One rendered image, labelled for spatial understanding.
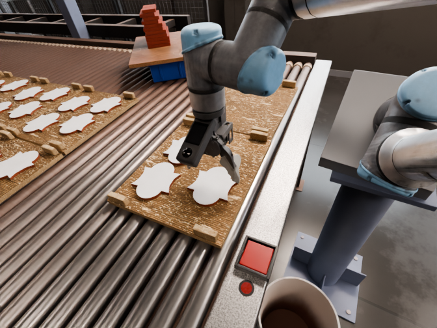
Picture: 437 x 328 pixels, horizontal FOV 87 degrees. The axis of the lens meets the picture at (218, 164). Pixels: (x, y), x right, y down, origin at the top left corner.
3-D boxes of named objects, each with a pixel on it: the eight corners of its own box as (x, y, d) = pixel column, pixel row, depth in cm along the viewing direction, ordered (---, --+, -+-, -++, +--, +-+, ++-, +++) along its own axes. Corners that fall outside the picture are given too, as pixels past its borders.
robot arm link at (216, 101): (214, 97, 44) (178, 92, 47) (216, 118, 47) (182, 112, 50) (230, 82, 49) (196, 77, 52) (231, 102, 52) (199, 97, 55)
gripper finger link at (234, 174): (253, 168, 61) (233, 141, 58) (245, 183, 57) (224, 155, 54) (244, 171, 63) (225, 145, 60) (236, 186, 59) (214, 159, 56)
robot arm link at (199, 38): (203, 33, 36) (168, 28, 40) (209, 99, 43) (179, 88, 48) (235, 23, 40) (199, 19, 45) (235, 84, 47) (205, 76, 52)
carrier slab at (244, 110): (298, 90, 105) (298, 86, 104) (270, 142, 79) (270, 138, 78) (227, 80, 118) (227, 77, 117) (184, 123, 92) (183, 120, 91)
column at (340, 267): (361, 257, 139) (449, 142, 79) (354, 323, 116) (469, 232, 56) (298, 232, 154) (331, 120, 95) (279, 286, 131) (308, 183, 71)
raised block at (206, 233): (219, 237, 53) (218, 230, 52) (216, 244, 52) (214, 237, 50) (197, 228, 56) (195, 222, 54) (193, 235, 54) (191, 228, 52)
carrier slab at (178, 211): (271, 143, 79) (271, 139, 78) (221, 249, 53) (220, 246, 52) (184, 125, 91) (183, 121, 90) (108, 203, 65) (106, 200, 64)
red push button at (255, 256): (273, 252, 52) (274, 248, 51) (265, 277, 48) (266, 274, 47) (248, 242, 54) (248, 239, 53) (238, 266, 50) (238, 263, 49)
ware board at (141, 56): (212, 29, 153) (212, 26, 152) (229, 53, 117) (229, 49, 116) (136, 40, 149) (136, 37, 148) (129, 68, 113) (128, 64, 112)
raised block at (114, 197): (131, 202, 63) (127, 196, 61) (125, 207, 62) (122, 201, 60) (114, 196, 65) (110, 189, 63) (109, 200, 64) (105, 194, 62)
